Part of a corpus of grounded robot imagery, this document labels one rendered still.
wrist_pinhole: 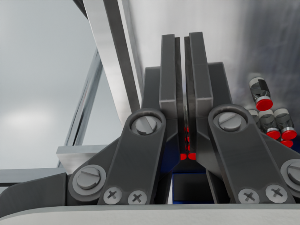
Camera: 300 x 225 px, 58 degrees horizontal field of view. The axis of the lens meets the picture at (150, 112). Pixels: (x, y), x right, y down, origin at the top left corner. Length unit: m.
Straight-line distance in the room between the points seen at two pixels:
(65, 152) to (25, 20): 1.01
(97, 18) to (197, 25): 0.12
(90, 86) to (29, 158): 1.55
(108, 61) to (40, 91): 1.40
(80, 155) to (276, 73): 0.38
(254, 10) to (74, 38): 1.19
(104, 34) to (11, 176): 0.48
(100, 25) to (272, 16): 0.20
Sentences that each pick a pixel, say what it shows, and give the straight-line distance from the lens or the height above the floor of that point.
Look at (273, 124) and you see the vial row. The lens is 0.43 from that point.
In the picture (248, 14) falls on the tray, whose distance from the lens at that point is 0.35.
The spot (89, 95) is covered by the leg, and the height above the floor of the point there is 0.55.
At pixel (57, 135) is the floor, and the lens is 2.06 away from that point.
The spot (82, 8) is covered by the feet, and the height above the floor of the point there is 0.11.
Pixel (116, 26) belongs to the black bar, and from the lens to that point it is 0.33.
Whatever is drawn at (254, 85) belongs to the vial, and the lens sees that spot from 0.39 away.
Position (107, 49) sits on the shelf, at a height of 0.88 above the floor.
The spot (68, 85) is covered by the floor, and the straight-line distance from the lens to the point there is 1.66.
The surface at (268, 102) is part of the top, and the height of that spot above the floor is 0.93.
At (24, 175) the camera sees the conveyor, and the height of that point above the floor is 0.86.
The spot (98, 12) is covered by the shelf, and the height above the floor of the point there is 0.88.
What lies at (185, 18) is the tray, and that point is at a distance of 0.34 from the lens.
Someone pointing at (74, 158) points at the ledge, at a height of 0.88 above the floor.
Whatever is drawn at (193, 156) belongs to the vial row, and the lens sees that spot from 0.45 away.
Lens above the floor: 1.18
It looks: 43 degrees down
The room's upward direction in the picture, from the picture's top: 176 degrees counter-clockwise
